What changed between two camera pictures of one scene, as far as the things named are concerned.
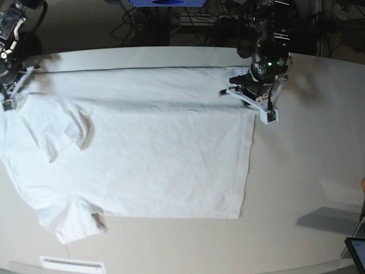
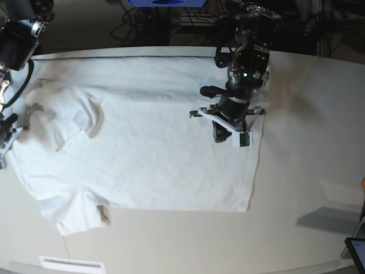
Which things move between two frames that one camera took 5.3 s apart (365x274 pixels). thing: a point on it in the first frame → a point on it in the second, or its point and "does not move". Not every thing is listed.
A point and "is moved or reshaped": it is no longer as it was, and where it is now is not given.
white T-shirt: x=161 y=141 is moved or reshaped
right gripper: x=252 y=88 → x=234 y=109
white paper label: x=55 y=265 does not move
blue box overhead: x=167 y=3 does not move
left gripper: x=10 y=76 → x=5 y=127
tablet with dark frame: x=357 y=246 does not move
